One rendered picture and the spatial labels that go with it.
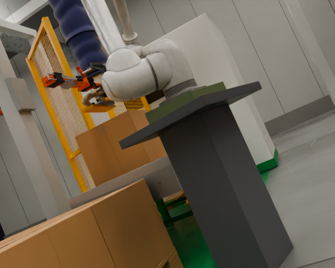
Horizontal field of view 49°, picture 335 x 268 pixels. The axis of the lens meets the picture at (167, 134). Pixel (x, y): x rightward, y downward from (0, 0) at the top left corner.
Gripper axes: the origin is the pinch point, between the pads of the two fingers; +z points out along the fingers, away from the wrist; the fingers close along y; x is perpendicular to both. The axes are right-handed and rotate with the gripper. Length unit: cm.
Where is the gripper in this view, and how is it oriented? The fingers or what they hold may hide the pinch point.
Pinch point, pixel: (88, 82)
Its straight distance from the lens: 234.7
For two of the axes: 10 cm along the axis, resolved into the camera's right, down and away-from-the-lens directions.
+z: -8.7, 4.0, 2.8
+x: 2.8, -0.6, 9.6
